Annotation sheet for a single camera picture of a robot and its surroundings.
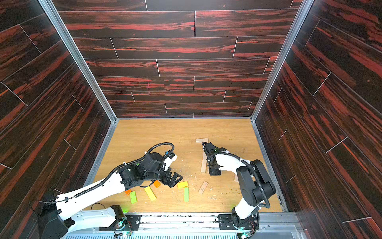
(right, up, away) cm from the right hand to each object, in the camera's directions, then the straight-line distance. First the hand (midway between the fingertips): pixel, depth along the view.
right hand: (212, 166), depth 94 cm
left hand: (-21, 0, -20) cm, 29 cm away
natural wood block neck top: (-3, +16, +11) cm, 20 cm away
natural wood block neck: (-5, +2, +1) cm, 6 cm away
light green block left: (-46, -15, -12) cm, 50 cm away
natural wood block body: (+13, -6, -6) cm, 16 cm away
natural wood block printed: (-7, -10, -9) cm, 15 cm away
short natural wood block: (-8, +16, +14) cm, 22 cm away
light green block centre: (-16, -13, -11) cm, 24 cm away
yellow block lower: (-37, -13, -11) cm, 41 cm away
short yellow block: (-19, -9, -9) cm, 23 cm away
